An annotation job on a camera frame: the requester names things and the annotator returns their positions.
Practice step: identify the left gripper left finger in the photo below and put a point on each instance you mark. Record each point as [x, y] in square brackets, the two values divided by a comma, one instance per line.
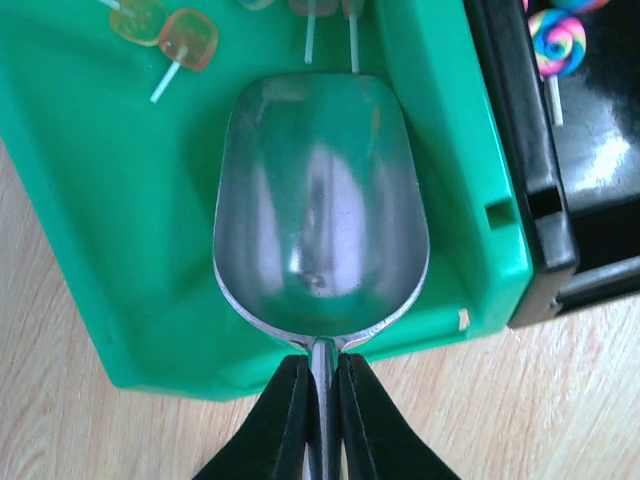
[270, 443]

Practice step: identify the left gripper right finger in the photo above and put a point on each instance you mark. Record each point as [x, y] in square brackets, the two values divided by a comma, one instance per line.
[379, 442]

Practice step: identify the silver metal scoop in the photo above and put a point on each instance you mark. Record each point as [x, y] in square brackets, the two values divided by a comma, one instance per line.
[320, 237]

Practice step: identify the black bin with swirl lollipops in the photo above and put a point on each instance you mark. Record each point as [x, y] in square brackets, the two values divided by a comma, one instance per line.
[577, 184]

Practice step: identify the green bin with square lollipops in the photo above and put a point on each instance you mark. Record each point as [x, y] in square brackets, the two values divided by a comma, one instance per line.
[125, 188]

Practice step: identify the orange square lollipop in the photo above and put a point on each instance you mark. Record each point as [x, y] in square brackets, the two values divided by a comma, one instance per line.
[189, 39]

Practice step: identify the rainbow swirl lollipop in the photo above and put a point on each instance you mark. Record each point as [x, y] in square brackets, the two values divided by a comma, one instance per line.
[559, 43]

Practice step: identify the yellow square lollipop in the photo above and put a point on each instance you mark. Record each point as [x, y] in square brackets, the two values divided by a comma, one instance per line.
[137, 21]

